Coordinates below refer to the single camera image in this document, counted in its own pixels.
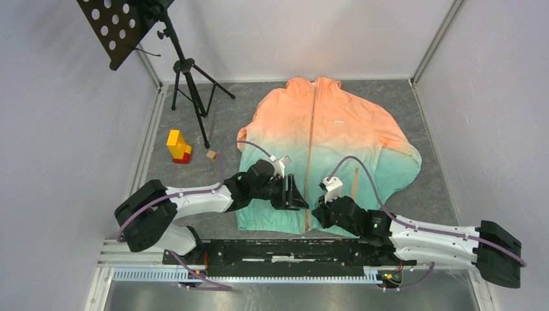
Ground orange and teal gradient jacket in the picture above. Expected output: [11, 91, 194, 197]
[236, 77, 422, 235]

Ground black perforated music stand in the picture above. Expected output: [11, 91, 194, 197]
[77, 0, 236, 149]

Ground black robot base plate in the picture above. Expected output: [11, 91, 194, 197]
[179, 238, 417, 277]

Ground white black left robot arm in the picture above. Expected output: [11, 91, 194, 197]
[114, 156, 309, 264]

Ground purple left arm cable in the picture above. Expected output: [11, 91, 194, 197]
[115, 140, 278, 244]

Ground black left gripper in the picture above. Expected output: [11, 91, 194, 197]
[251, 174, 309, 211]

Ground yellow and red toy blocks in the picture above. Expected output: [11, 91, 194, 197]
[166, 130, 192, 165]

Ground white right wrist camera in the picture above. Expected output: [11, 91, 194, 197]
[319, 176, 343, 203]

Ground small wooden cube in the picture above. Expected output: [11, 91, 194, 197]
[206, 150, 218, 160]

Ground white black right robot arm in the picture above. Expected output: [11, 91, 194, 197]
[312, 196, 524, 289]

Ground white toothed cable rail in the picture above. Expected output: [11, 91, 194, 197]
[112, 268, 382, 285]

